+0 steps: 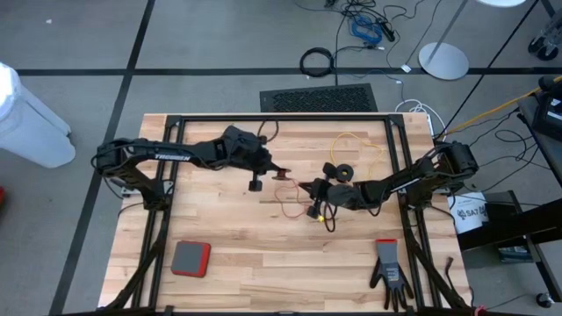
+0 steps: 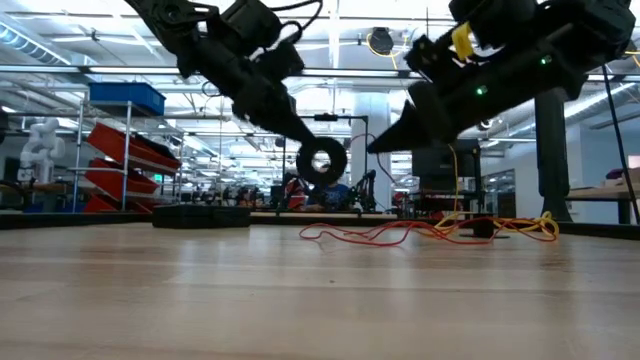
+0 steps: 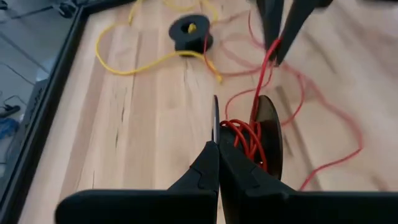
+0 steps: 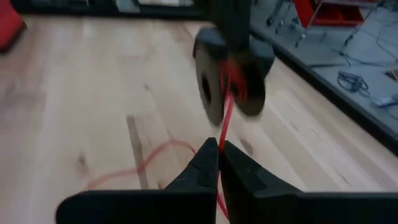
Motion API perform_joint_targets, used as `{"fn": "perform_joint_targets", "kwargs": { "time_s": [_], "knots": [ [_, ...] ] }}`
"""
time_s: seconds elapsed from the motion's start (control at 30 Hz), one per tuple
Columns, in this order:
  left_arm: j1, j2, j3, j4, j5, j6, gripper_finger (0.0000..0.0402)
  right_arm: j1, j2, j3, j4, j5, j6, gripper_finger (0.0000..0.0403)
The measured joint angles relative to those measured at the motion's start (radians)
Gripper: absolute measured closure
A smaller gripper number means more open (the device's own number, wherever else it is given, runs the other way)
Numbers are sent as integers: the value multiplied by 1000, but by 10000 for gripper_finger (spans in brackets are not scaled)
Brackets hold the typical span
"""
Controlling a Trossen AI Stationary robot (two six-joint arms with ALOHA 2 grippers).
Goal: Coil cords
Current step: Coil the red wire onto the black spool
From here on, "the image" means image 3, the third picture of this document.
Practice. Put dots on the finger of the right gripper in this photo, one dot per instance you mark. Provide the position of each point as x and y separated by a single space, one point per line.
298 21
272 21

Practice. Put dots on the black aluminium table frame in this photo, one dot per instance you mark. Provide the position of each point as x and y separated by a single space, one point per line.
46 105

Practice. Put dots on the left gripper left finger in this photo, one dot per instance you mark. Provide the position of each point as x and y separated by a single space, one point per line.
140 207

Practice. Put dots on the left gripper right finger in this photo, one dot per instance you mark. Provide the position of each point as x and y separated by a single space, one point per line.
311 208

